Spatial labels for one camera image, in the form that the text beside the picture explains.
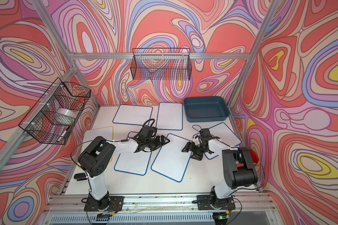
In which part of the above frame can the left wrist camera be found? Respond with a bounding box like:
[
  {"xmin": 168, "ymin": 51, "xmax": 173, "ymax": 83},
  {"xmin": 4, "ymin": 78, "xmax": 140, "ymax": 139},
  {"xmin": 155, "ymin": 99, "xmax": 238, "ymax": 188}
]
[{"xmin": 140, "ymin": 126, "xmax": 157, "ymax": 139}]

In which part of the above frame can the yellow-framed whiteboard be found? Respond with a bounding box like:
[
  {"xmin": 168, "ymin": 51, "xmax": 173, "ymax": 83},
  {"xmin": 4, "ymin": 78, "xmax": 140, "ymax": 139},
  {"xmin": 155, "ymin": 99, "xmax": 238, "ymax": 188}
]
[{"xmin": 80, "ymin": 126, "xmax": 114, "ymax": 153}]

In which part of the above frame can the marker in wire basket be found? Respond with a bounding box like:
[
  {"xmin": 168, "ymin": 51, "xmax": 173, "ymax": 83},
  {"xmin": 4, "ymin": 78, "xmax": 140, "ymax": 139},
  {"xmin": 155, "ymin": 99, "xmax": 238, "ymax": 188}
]
[{"xmin": 58, "ymin": 126, "xmax": 71, "ymax": 142}]

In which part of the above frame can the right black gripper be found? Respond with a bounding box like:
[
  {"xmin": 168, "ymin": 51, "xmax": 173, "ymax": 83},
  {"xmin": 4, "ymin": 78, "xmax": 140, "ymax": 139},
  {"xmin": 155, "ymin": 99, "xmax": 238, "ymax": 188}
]
[{"xmin": 182, "ymin": 142, "xmax": 208, "ymax": 160}]

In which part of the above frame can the aluminium front rail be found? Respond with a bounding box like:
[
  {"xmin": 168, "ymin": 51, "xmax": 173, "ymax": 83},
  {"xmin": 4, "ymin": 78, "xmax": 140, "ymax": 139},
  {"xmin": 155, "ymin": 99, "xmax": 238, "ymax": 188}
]
[{"xmin": 44, "ymin": 191, "xmax": 278, "ymax": 214}]

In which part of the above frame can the left black wire basket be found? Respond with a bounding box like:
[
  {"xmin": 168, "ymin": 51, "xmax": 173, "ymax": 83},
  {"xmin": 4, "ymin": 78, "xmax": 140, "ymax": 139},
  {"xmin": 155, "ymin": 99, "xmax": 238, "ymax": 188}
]
[{"xmin": 18, "ymin": 78, "xmax": 91, "ymax": 145}]

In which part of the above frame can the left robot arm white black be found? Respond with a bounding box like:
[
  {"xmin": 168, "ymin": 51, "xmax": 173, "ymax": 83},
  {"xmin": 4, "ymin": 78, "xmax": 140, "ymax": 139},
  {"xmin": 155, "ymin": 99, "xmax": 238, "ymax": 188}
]
[{"xmin": 78, "ymin": 136, "xmax": 171, "ymax": 213}]

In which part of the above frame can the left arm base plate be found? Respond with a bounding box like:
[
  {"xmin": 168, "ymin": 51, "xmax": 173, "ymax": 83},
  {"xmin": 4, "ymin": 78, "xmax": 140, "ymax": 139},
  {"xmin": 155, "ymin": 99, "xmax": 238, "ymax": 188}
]
[{"xmin": 81, "ymin": 195, "xmax": 124, "ymax": 212}]

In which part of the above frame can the black wire basket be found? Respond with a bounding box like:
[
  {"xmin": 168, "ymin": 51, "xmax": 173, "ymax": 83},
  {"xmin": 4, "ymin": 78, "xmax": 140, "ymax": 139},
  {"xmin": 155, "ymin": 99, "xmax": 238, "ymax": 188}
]
[
  {"xmin": 18, "ymin": 78, "xmax": 91, "ymax": 145},
  {"xmin": 130, "ymin": 47, "xmax": 192, "ymax": 81}
]

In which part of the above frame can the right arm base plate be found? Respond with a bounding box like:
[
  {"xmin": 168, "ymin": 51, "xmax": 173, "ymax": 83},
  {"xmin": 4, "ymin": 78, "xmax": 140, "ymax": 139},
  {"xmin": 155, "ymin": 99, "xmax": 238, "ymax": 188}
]
[{"xmin": 192, "ymin": 195, "xmax": 236, "ymax": 211}]

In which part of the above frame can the red plastic cup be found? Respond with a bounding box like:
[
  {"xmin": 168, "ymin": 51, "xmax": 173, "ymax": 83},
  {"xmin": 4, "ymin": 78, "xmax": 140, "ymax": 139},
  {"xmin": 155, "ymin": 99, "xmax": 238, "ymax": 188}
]
[{"xmin": 248, "ymin": 148, "xmax": 261, "ymax": 166}]

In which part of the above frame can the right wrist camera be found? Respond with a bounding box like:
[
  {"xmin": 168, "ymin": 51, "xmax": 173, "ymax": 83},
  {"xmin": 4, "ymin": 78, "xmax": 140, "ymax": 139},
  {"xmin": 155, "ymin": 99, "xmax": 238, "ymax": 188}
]
[{"xmin": 194, "ymin": 128, "xmax": 212, "ymax": 143}]

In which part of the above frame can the back black wire basket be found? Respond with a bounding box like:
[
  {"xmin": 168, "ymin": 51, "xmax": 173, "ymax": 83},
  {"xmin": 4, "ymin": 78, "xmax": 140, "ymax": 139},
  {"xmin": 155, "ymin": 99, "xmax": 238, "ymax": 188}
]
[{"xmin": 130, "ymin": 47, "xmax": 192, "ymax": 81}]

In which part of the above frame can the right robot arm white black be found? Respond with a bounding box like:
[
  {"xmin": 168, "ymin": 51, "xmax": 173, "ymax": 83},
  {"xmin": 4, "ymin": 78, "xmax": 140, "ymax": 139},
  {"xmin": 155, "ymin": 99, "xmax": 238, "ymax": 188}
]
[{"xmin": 181, "ymin": 137, "xmax": 258, "ymax": 210}]

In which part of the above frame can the blue-framed whiteboard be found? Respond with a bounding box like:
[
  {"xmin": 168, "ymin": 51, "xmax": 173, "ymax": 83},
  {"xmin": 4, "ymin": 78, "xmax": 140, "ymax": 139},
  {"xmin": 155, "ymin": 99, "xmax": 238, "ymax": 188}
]
[
  {"xmin": 114, "ymin": 137, "xmax": 152, "ymax": 176},
  {"xmin": 191, "ymin": 122, "xmax": 242, "ymax": 160},
  {"xmin": 151, "ymin": 134, "xmax": 191, "ymax": 182},
  {"xmin": 156, "ymin": 103, "xmax": 183, "ymax": 130},
  {"xmin": 112, "ymin": 105, "xmax": 153, "ymax": 126}
]

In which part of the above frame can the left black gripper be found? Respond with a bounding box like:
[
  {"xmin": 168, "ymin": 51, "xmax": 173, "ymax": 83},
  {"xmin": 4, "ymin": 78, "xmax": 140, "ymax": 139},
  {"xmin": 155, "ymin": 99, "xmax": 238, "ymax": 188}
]
[{"xmin": 145, "ymin": 135, "xmax": 171, "ymax": 152}]

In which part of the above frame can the teal plastic storage box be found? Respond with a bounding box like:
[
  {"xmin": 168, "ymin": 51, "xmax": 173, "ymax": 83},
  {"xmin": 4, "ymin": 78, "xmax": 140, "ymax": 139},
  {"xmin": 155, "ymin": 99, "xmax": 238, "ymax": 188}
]
[{"xmin": 184, "ymin": 96, "xmax": 230, "ymax": 123}]

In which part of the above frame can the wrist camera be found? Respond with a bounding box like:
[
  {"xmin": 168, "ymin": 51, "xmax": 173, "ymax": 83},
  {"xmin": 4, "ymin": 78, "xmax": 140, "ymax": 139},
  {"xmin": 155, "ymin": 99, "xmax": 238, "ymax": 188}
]
[
  {"xmin": 194, "ymin": 128, "xmax": 212, "ymax": 143},
  {"xmin": 140, "ymin": 126, "xmax": 157, "ymax": 139}
]

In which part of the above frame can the silver tape roll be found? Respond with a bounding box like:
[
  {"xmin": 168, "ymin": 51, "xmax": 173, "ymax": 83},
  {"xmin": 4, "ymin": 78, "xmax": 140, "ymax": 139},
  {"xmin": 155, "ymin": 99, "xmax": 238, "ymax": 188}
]
[{"xmin": 54, "ymin": 108, "xmax": 77, "ymax": 126}]

